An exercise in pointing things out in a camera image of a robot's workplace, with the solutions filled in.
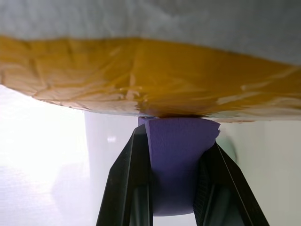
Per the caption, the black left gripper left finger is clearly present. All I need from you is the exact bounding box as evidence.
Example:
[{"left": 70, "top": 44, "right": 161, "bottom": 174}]
[{"left": 95, "top": 124, "right": 154, "bottom": 226}]

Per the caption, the styrofoam lid with yellow tape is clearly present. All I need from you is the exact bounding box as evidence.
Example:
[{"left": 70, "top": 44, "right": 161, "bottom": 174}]
[{"left": 0, "top": 0, "right": 301, "bottom": 125}]

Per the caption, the purple foam handle strip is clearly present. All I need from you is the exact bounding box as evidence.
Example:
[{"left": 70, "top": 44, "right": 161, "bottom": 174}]
[{"left": 137, "top": 116, "right": 222, "bottom": 218}]

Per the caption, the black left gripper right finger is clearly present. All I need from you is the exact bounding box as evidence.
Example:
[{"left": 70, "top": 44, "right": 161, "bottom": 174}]
[{"left": 192, "top": 142, "right": 270, "bottom": 226}]

